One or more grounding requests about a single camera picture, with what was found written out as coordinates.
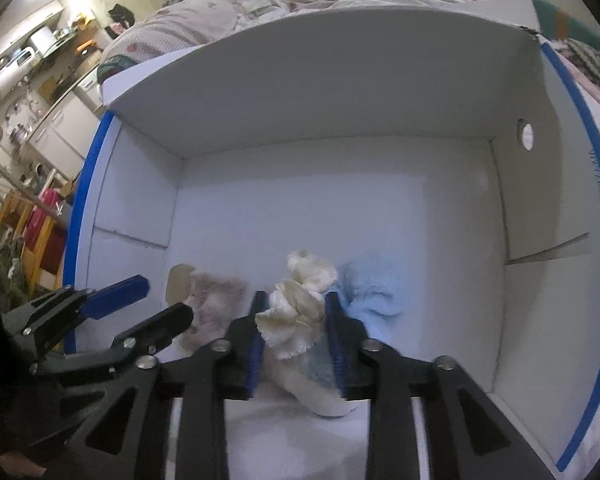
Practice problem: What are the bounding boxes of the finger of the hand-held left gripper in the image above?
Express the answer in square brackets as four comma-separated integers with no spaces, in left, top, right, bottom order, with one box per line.
[110,302,195,362]
[4,274,151,339]

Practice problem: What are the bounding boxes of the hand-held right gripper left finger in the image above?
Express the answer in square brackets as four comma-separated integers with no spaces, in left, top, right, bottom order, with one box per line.
[70,290,271,480]

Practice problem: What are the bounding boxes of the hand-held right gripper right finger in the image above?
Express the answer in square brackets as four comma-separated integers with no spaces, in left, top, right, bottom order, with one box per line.
[324,291,556,480]

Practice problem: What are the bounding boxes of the cream frilly cuff sock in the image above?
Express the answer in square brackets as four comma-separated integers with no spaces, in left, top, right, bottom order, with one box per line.
[255,247,357,419]

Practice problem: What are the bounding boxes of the beige fluffy sock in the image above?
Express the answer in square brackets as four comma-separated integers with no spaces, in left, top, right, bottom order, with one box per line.
[166,263,251,353]

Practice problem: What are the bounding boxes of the light blue fluffy sock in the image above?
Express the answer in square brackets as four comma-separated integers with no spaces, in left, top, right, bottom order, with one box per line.
[336,255,407,341]

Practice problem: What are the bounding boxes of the blue and white cardboard box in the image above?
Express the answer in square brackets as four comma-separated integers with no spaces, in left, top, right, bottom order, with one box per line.
[62,0,600,480]

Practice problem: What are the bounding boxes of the person's left hand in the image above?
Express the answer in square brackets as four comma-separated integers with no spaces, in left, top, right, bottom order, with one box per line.
[0,451,48,478]

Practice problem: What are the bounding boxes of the red bag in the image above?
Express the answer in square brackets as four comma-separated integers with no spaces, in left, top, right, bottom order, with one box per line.
[22,189,67,273]

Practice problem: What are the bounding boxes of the yellow wooden chair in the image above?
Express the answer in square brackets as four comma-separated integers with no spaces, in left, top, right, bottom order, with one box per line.
[0,189,72,303]

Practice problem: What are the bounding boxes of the white kitchen cabinet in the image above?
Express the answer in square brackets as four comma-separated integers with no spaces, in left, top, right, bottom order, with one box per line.
[26,69,105,182]

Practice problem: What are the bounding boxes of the teal padded footboard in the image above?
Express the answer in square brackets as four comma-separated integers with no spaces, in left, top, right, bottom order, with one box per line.
[97,54,133,85]

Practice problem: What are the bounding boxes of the white water heater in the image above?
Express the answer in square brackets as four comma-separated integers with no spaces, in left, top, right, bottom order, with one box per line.
[0,46,37,102]

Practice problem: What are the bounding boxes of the hanging dark clothes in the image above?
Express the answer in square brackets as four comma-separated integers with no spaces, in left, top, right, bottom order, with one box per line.
[107,3,137,27]

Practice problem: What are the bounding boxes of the grey checked quilt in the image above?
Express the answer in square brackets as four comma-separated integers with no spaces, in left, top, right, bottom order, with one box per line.
[101,0,263,70]

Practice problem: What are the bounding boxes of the zigzag knitted blanket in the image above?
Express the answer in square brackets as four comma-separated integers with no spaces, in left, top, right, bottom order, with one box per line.
[555,39,600,113]

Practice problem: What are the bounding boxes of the teal padded headboard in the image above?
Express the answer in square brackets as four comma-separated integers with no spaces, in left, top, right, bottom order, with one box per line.
[505,0,583,47]

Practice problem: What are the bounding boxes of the white wall cupboard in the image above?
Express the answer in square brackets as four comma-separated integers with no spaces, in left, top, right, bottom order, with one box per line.
[0,0,64,57]

